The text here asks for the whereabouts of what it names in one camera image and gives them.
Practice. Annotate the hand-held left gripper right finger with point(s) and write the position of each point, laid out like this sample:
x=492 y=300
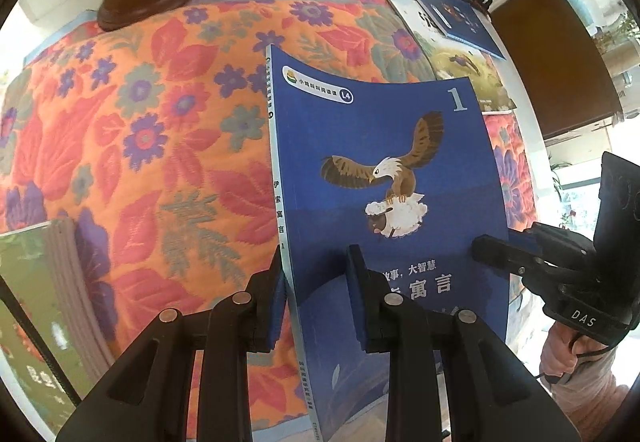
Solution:
x=357 y=307

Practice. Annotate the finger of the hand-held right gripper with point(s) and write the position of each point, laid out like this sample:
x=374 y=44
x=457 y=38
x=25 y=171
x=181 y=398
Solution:
x=500 y=254
x=560 y=242

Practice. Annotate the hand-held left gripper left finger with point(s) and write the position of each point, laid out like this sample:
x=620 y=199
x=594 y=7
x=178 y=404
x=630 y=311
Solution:
x=276 y=312

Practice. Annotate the blue eagle cover book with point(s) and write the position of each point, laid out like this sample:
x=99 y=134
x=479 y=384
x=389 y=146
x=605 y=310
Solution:
x=350 y=132

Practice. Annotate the dark blue rider cover book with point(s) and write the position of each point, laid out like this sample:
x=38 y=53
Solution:
x=465 y=22

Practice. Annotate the person's right forearm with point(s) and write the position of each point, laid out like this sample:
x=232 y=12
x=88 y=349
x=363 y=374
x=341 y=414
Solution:
x=595 y=382

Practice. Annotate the person's right hand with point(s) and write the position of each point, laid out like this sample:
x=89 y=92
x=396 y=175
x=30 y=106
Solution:
x=557 y=357

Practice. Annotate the potted plant red flowers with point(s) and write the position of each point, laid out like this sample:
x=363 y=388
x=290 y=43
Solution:
x=562 y=202

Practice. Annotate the brown wooden cabinet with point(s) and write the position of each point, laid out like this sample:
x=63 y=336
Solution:
x=550 y=62

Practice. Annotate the pale book bird cover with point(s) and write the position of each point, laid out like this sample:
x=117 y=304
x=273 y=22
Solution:
x=450 y=72

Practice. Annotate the green potted plant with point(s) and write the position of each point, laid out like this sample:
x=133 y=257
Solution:
x=620 y=29

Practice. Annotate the orange floral blanket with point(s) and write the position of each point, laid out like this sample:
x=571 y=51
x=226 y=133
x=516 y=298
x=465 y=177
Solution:
x=175 y=122

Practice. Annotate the green insect book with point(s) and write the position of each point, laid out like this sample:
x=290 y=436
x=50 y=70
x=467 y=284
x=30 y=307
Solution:
x=30 y=297

